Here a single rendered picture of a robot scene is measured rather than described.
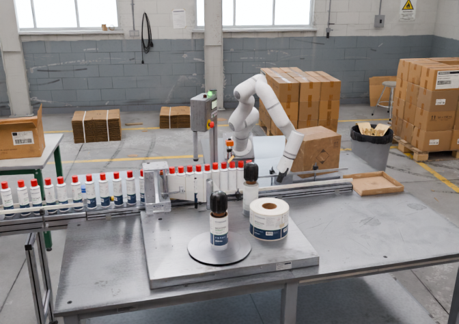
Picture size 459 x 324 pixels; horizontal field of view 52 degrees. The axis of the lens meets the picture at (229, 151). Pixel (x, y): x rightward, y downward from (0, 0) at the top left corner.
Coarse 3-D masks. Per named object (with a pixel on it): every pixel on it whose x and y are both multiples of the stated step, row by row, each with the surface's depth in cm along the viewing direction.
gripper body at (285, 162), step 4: (284, 156) 289; (280, 160) 295; (284, 160) 289; (288, 160) 287; (292, 160) 288; (280, 164) 293; (284, 164) 288; (288, 164) 287; (280, 168) 291; (284, 168) 288; (288, 168) 289; (288, 172) 289
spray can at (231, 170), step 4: (232, 164) 283; (228, 168) 285; (232, 168) 284; (228, 172) 285; (232, 172) 284; (228, 176) 286; (232, 176) 284; (228, 180) 287; (232, 180) 285; (228, 184) 288; (232, 184) 286; (228, 188) 289; (232, 188) 287
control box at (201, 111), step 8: (200, 96) 274; (208, 96) 274; (216, 96) 279; (192, 104) 269; (200, 104) 267; (208, 104) 270; (192, 112) 271; (200, 112) 269; (208, 112) 271; (192, 120) 273; (200, 120) 271; (208, 120) 272; (216, 120) 283; (192, 128) 274; (200, 128) 272; (208, 128) 274
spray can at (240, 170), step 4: (240, 164) 283; (236, 168) 286; (240, 168) 284; (236, 172) 286; (240, 172) 284; (236, 176) 287; (240, 176) 285; (236, 180) 288; (240, 180) 286; (244, 180) 287; (236, 184) 289; (240, 184) 286; (236, 188) 289; (240, 188) 287
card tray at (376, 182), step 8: (344, 176) 321; (352, 176) 322; (360, 176) 324; (368, 176) 325; (376, 176) 327; (384, 176) 325; (352, 184) 315; (360, 184) 315; (368, 184) 315; (376, 184) 315; (384, 184) 315; (392, 184) 315; (400, 184) 307; (360, 192) 303; (368, 192) 298; (376, 192) 300; (384, 192) 301; (392, 192) 303
